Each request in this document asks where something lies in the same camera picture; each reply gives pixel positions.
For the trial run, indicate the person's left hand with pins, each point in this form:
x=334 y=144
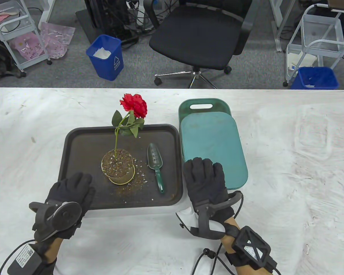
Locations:
x=71 y=189

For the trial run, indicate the person's right hand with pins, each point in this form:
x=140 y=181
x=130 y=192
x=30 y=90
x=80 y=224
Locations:
x=206 y=183

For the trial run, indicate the brown potting mix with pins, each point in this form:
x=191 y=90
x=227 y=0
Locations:
x=117 y=164

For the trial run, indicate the green plastic trowel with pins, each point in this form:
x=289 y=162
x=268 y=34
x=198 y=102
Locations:
x=155 y=157

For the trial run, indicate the red artificial rose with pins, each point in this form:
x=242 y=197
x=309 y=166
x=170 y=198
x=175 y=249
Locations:
x=133 y=106

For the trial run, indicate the person's left forearm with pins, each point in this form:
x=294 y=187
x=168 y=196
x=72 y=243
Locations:
x=53 y=247

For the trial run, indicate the grey handheld controller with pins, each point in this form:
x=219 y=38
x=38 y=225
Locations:
x=66 y=213
x=203 y=226

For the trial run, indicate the green plastic bin lid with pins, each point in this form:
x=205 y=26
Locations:
x=215 y=149

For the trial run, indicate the dark brown plastic tray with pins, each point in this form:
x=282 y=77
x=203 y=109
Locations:
x=83 y=154

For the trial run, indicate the yellow ribbed flower pot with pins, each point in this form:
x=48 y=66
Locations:
x=120 y=180

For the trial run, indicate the green plastic bin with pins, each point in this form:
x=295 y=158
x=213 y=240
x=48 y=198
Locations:
x=186 y=107

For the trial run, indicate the blue waste bin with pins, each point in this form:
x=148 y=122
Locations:
x=106 y=64
x=315 y=78

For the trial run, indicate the white crumpled paper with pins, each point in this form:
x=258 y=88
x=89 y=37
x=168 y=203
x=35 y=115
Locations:
x=101 y=53

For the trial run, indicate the black office chair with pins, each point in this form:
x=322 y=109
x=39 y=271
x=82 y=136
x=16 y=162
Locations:
x=195 y=40

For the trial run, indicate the pink plastic bag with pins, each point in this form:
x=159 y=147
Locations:
x=57 y=40
x=27 y=45

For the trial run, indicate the black floor mat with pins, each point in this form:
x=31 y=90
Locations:
x=84 y=25

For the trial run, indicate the black computer tower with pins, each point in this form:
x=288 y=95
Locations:
x=106 y=14

